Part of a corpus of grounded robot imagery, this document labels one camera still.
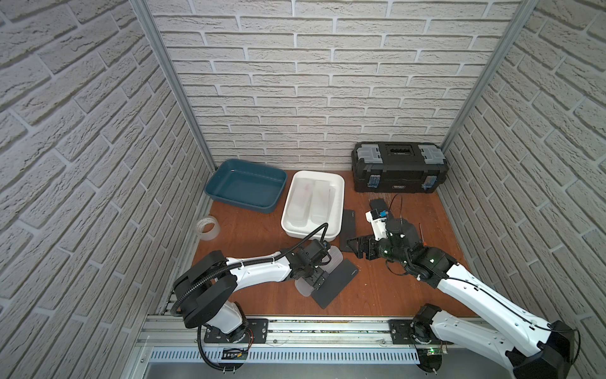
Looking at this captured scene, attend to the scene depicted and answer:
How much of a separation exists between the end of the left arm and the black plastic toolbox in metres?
0.41

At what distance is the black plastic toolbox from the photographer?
1.01 m

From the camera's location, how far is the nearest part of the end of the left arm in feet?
2.04
